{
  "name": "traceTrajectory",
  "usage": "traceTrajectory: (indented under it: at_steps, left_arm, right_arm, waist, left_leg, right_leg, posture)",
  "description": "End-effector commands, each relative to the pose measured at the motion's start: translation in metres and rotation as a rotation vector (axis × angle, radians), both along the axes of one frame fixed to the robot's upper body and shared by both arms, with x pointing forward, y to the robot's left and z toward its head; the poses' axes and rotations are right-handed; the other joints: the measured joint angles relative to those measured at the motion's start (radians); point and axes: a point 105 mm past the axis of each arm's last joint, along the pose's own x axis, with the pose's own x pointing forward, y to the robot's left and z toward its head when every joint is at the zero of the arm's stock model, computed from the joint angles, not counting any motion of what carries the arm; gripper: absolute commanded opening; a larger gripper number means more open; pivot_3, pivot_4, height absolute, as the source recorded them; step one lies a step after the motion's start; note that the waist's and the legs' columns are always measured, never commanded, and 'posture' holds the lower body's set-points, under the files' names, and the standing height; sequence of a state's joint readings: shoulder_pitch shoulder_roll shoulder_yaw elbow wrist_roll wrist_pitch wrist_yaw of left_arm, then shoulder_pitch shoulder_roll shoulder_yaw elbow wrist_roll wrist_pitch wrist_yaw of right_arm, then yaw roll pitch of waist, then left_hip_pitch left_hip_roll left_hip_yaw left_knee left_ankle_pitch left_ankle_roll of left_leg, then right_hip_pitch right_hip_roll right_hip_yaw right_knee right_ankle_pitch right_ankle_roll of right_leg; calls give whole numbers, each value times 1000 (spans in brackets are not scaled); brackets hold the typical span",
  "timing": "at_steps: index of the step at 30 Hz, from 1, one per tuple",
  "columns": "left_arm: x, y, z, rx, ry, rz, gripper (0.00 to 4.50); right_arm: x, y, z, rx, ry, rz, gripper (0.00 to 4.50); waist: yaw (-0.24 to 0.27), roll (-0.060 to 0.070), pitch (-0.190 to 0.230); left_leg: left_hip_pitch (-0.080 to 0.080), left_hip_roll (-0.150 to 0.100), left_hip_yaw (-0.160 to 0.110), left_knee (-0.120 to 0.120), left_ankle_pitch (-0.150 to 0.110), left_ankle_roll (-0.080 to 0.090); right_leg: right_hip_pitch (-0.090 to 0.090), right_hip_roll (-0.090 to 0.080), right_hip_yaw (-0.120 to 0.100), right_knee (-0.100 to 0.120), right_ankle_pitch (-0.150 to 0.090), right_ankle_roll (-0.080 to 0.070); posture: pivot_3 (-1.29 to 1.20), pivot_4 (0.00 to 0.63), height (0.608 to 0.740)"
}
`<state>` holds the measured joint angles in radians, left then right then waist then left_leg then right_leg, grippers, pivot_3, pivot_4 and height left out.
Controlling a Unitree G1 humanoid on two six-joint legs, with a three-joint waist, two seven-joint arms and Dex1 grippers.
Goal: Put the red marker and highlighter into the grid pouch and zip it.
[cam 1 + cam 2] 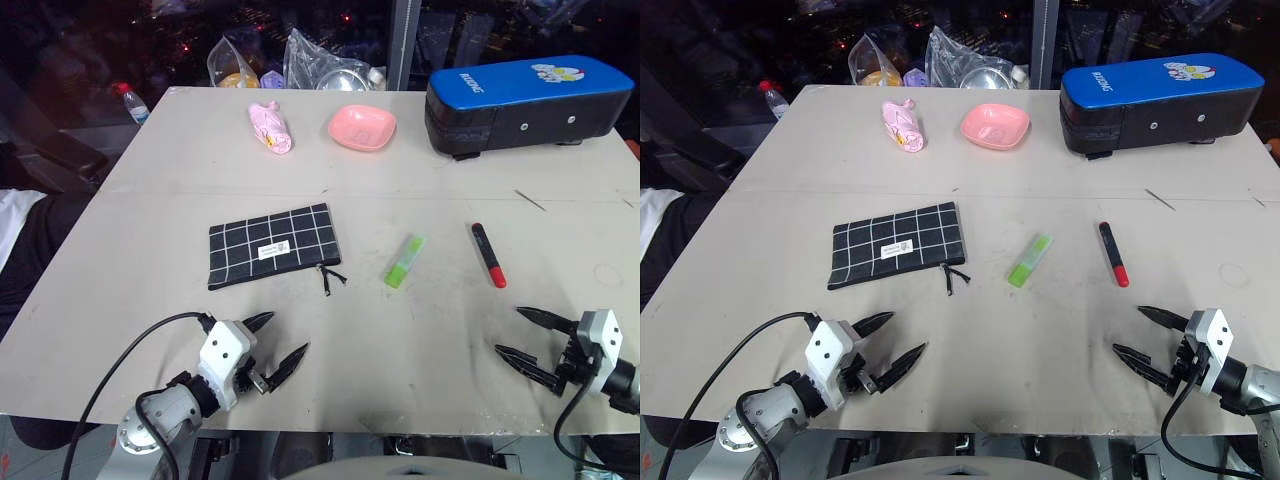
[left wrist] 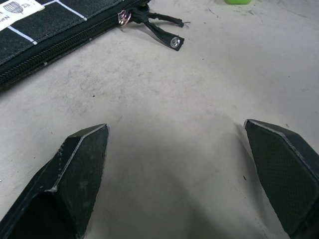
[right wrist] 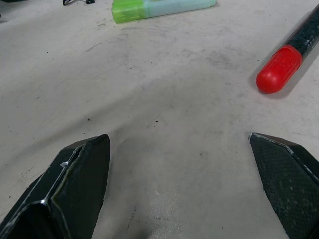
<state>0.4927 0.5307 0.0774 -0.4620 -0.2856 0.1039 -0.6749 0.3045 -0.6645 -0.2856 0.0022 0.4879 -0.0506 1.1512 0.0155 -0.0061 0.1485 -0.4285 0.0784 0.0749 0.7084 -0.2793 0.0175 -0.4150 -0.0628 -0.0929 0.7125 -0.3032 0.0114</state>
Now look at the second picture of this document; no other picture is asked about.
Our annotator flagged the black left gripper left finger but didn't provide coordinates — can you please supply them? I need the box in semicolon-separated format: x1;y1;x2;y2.
0;123;110;239

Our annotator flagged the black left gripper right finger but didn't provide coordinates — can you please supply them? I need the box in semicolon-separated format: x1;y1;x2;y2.
243;119;319;239

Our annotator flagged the black zippered pouch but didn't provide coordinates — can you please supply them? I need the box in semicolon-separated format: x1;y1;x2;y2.
0;0;185;92

